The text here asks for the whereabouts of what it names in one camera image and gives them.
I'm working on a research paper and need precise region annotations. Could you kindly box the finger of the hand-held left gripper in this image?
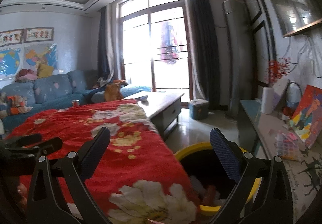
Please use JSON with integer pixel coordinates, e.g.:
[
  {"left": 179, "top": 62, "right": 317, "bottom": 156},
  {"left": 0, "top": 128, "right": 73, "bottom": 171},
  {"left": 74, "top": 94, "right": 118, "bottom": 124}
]
[
  {"left": 38, "top": 137, "right": 63, "bottom": 155},
  {"left": 5, "top": 134, "right": 43, "bottom": 148}
]

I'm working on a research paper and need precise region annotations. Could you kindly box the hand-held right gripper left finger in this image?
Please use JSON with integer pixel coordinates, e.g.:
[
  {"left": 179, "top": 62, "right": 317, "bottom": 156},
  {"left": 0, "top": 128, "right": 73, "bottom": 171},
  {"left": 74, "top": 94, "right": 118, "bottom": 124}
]
[{"left": 26, "top": 126, "right": 111, "bottom": 224}]

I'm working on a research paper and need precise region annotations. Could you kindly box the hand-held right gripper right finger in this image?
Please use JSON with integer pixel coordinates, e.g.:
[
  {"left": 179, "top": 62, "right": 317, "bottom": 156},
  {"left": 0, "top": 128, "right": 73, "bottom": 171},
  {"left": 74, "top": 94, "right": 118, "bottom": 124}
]
[{"left": 210, "top": 127, "right": 295, "bottom": 224}]

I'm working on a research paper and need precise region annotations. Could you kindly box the yellow-rimmed black trash bin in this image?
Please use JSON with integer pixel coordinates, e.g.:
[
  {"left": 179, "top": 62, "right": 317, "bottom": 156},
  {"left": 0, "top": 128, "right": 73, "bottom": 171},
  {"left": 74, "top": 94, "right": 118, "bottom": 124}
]
[{"left": 174, "top": 142, "right": 261, "bottom": 216}]

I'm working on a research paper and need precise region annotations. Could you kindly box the red foam fruit net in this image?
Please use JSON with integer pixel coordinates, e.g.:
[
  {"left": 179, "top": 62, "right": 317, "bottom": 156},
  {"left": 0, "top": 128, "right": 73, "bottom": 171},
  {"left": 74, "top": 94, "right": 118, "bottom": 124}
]
[{"left": 204, "top": 186, "right": 218, "bottom": 206}]

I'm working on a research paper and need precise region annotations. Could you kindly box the person's left hand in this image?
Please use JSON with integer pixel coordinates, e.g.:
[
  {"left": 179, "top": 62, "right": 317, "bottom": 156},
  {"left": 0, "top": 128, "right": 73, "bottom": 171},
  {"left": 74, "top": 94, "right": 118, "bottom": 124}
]
[{"left": 16, "top": 182, "right": 29, "bottom": 205}]

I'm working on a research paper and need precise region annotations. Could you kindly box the red floral blanket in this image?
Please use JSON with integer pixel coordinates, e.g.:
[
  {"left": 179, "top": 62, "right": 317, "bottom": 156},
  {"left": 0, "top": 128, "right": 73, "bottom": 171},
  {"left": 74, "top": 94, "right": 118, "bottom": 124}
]
[{"left": 5, "top": 99, "right": 202, "bottom": 224}]

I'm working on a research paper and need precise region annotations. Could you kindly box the orange patterned cloth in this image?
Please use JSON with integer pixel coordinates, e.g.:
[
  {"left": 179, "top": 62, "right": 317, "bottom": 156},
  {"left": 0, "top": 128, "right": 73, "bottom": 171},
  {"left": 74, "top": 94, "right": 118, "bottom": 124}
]
[{"left": 0, "top": 93, "right": 33, "bottom": 119}]

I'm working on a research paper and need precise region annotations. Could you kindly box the glass-topped television cabinet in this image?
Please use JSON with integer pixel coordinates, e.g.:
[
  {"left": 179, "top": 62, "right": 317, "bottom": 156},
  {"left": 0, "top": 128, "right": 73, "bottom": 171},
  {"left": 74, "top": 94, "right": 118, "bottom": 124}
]
[{"left": 238, "top": 100, "right": 322, "bottom": 214}]

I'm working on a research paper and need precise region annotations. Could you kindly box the blue storage stool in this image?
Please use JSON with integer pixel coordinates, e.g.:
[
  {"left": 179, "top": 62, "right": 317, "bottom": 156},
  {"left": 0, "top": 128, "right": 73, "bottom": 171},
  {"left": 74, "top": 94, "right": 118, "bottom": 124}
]
[{"left": 189, "top": 99, "right": 209, "bottom": 120}]

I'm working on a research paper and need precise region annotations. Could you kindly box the blue patterned sofa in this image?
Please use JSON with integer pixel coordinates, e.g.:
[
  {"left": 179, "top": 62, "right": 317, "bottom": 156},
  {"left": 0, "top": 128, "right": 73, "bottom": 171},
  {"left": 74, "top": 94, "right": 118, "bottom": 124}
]
[{"left": 0, "top": 70, "right": 151, "bottom": 131}]

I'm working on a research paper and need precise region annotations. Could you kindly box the orange paper bag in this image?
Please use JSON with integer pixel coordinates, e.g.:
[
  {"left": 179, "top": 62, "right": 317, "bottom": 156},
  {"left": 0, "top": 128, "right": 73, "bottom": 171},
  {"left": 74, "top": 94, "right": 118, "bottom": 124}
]
[{"left": 104, "top": 79, "right": 127, "bottom": 102}]

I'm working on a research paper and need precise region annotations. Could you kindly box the clear plastic organiser box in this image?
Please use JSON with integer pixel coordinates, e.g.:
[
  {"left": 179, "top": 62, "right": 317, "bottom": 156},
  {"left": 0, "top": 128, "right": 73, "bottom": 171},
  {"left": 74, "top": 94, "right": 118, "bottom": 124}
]
[{"left": 275, "top": 132, "right": 301, "bottom": 161}]

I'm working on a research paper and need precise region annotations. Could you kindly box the pile of pink clothes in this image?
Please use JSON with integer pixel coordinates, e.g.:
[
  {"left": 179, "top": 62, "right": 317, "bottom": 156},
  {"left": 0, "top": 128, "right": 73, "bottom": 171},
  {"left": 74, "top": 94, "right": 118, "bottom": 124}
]
[{"left": 14, "top": 69, "right": 38, "bottom": 82}]

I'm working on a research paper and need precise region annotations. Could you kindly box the yellow cushion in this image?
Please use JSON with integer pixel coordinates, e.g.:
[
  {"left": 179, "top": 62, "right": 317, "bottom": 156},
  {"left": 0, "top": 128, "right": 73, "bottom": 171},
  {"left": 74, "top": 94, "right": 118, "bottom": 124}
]
[{"left": 37, "top": 63, "right": 54, "bottom": 79}]

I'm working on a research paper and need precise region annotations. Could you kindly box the world map poster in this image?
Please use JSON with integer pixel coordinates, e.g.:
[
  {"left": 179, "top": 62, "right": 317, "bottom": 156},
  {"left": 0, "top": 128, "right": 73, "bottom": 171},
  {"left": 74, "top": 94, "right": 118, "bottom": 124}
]
[{"left": 0, "top": 47, "right": 22, "bottom": 79}]

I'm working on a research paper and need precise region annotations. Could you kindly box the wooden coffee table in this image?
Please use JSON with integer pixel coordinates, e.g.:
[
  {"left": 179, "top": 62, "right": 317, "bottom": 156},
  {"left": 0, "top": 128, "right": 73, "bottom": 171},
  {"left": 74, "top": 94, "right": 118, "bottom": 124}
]
[{"left": 124, "top": 91, "right": 185, "bottom": 140}]

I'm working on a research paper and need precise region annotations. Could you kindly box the white board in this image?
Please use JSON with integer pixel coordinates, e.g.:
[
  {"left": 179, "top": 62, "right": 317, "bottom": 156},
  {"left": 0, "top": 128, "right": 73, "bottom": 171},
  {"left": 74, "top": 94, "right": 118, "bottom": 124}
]
[{"left": 271, "top": 79, "right": 290, "bottom": 111}]

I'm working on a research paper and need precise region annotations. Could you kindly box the country map poster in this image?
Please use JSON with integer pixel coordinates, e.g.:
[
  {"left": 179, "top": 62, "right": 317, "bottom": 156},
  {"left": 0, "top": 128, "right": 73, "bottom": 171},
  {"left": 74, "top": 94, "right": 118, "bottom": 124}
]
[{"left": 24, "top": 43, "right": 59, "bottom": 70}]

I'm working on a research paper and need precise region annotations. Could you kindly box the colourful painting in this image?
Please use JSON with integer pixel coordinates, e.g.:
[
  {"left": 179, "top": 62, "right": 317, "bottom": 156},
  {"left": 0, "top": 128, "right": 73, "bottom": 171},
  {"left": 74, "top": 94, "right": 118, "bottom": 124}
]
[{"left": 289, "top": 85, "right": 322, "bottom": 149}]

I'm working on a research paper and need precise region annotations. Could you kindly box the grey standing air conditioner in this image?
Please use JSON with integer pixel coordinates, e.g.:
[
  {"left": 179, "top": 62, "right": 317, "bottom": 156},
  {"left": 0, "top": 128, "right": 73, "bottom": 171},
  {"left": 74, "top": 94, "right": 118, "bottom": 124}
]
[{"left": 222, "top": 0, "right": 249, "bottom": 120}]

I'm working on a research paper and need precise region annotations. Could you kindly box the dark blue curtain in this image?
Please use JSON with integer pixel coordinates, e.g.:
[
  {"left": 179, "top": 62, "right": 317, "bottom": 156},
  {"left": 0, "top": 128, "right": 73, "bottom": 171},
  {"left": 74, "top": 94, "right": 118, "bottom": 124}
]
[{"left": 97, "top": 6, "right": 116, "bottom": 86}]

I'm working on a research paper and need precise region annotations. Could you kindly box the framed calligraphy picture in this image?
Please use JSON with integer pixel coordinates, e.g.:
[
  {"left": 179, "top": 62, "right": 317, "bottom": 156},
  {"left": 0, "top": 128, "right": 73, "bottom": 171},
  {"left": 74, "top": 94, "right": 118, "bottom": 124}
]
[
  {"left": 24, "top": 27, "right": 54, "bottom": 43},
  {"left": 0, "top": 28, "right": 25, "bottom": 47}
]

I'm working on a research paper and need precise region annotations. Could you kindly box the grey curtain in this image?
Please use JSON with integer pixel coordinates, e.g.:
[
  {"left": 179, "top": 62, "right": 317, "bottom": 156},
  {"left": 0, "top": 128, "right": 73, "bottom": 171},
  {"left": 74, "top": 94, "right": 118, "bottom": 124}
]
[{"left": 182, "top": 0, "right": 223, "bottom": 111}]

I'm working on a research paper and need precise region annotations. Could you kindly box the hanging laundry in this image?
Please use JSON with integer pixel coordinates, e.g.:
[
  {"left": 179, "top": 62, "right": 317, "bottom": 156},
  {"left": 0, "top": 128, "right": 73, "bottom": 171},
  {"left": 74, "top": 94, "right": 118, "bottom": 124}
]
[{"left": 158, "top": 20, "right": 182, "bottom": 65}]

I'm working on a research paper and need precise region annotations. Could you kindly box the brown glass door frame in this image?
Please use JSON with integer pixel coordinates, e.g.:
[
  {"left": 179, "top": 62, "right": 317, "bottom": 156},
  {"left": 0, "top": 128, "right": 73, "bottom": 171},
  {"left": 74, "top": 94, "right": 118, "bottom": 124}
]
[{"left": 118, "top": 0, "right": 194, "bottom": 94}]

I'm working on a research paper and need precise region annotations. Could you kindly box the wall television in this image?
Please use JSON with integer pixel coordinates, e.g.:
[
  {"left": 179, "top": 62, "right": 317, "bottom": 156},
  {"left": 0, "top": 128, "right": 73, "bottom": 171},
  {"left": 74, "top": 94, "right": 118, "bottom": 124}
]
[{"left": 259, "top": 0, "right": 322, "bottom": 38}]

